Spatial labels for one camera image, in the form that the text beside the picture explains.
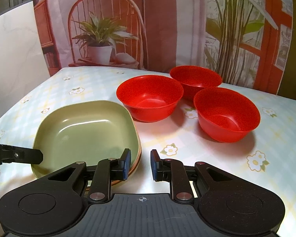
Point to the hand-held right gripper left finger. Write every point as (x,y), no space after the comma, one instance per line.
(127,165)

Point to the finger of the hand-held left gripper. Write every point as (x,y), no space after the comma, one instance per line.
(22,155)

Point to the red bowl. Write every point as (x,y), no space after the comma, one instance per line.
(227,116)
(197,77)
(148,98)

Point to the printed backdrop cloth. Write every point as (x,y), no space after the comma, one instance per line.
(162,29)

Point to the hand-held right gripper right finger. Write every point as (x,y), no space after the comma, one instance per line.
(153,165)

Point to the green square plate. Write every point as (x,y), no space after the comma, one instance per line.
(83,138)

